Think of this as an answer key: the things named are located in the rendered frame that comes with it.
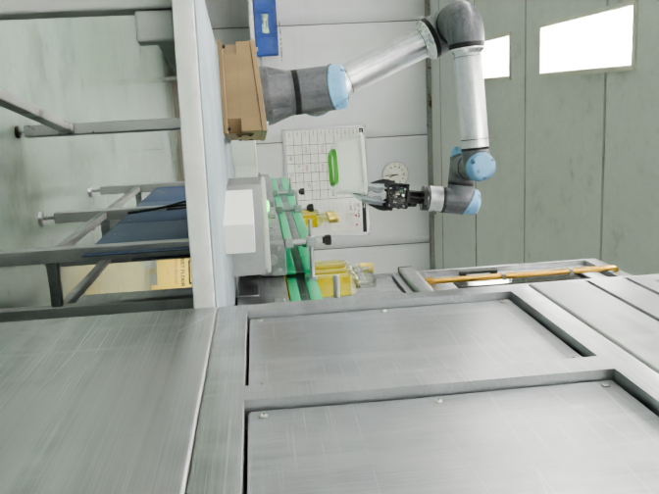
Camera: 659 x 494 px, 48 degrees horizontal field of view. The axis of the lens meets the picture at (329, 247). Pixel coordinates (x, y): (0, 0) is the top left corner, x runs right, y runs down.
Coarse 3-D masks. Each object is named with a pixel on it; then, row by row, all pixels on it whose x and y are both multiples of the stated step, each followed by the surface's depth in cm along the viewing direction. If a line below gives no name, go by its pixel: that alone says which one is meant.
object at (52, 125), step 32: (0, 0) 111; (32, 0) 111; (64, 0) 112; (96, 0) 112; (128, 0) 113; (160, 0) 113; (160, 32) 114; (0, 96) 183; (32, 128) 253; (64, 128) 243; (96, 128) 255; (128, 128) 256; (160, 128) 257
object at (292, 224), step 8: (272, 184) 341; (280, 184) 342; (288, 184) 338; (280, 200) 288; (288, 200) 286; (280, 216) 250; (288, 216) 251; (296, 216) 248; (280, 224) 232; (288, 224) 233; (296, 224) 231; (304, 224) 230; (288, 232) 218; (296, 232) 219; (304, 232) 217
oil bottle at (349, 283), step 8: (320, 280) 207; (328, 280) 207; (344, 280) 207; (352, 280) 208; (320, 288) 207; (328, 288) 207; (344, 288) 208; (352, 288) 208; (288, 296) 207; (328, 296) 208
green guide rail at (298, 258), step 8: (280, 232) 260; (288, 248) 232; (296, 248) 233; (304, 248) 231; (288, 256) 221; (296, 256) 222; (304, 256) 220; (288, 264) 210; (296, 264) 211; (304, 264) 209; (288, 272) 202; (304, 272) 202
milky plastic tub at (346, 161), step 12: (360, 132) 202; (336, 144) 202; (348, 144) 202; (360, 144) 202; (336, 156) 204; (348, 156) 202; (360, 156) 202; (336, 168) 204; (348, 168) 202; (360, 168) 202; (336, 180) 205; (348, 180) 202; (360, 180) 202; (336, 192) 214; (348, 192) 211; (360, 192) 211
